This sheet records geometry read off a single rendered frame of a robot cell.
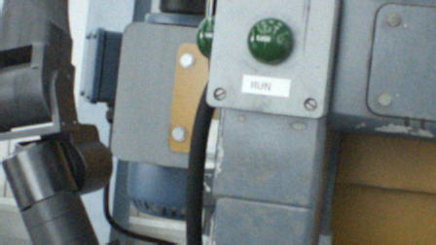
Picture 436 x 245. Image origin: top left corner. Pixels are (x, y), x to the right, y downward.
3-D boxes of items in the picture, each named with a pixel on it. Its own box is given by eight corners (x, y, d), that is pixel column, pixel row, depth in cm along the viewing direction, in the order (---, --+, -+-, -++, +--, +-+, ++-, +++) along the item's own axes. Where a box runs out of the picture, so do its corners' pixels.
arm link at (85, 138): (-29, 84, 79) (52, 69, 76) (36, 83, 90) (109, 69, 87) (-10, 213, 79) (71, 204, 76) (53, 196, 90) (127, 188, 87)
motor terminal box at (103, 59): (84, 124, 103) (94, 26, 102) (76, 118, 113) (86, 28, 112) (152, 130, 105) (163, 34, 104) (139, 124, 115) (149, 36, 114)
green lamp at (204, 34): (189, 56, 57) (194, 11, 57) (199, 59, 60) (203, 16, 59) (227, 61, 56) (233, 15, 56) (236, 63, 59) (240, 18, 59)
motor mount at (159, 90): (105, 158, 101) (120, 19, 100) (123, 156, 108) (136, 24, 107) (350, 191, 96) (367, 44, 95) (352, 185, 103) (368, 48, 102)
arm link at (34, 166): (-16, 155, 78) (34, 131, 76) (24, 149, 84) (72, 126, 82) (12, 227, 77) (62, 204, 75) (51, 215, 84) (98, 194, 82)
